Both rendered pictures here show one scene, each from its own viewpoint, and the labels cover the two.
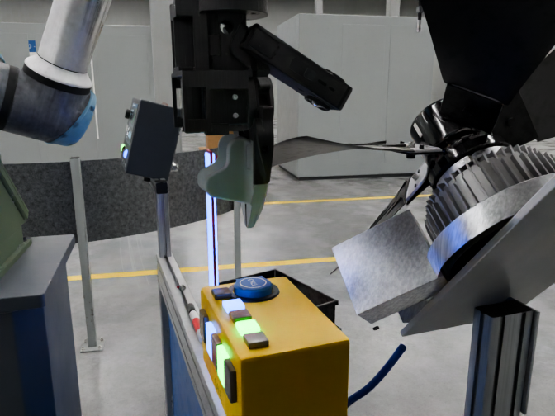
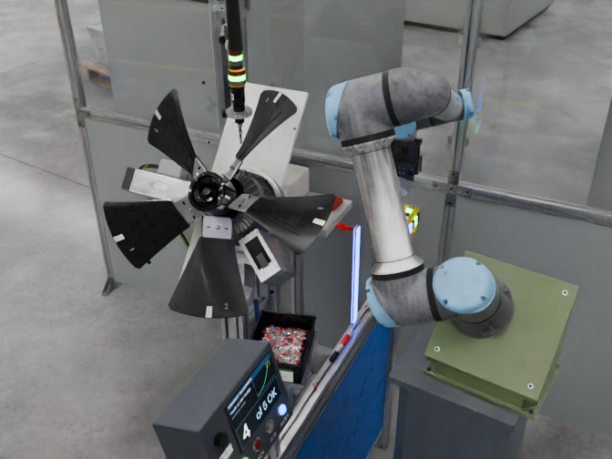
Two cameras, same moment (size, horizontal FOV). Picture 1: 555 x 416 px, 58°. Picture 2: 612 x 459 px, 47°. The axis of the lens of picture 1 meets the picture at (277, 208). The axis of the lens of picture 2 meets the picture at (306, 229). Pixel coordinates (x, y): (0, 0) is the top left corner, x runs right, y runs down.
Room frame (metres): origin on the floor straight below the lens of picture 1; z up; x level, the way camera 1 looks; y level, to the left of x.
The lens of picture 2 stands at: (1.93, 1.15, 2.18)
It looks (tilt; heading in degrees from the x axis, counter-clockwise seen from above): 32 degrees down; 226
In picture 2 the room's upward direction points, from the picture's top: 1 degrees counter-clockwise
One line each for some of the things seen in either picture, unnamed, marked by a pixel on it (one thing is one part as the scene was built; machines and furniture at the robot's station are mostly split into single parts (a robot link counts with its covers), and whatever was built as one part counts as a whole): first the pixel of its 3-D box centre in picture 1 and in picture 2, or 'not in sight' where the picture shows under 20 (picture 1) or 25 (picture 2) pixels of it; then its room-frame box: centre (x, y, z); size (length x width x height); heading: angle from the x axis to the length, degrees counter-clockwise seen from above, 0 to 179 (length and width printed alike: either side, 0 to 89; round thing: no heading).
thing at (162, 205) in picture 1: (163, 219); (270, 425); (1.22, 0.29, 0.96); 0.03 x 0.03 x 0.20; 20
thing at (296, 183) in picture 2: not in sight; (281, 184); (0.36, -0.60, 0.92); 0.17 x 0.16 x 0.11; 20
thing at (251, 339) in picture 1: (255, 339); not in sight; (0.38, 0.02, 1.08); 0.02 x 0.02 x 0.01; 20
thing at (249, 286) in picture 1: (253, 288); not in sight; (0.49, 0.03, 1.08); 0.04 x 0.04 x 0.02
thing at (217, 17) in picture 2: not in sight; (222, 17); (0.48, -0.74, 1.55); 0.10 x 0.07 x 0.09; 55
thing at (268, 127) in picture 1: (256, 136); not in sight; (0.46, 0.02, 1.24); 0.05 x 0.02 x 0.09; 19
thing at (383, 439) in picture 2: not in sight; (388, 372); (0.41, 0.00, 0.39); 0.04 x 0.04 x 0.78; 20
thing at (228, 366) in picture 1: (230, 380); not in sight; (0.37, 0.04, 1.04); 0.02 x 0.01 x 0.03; 20
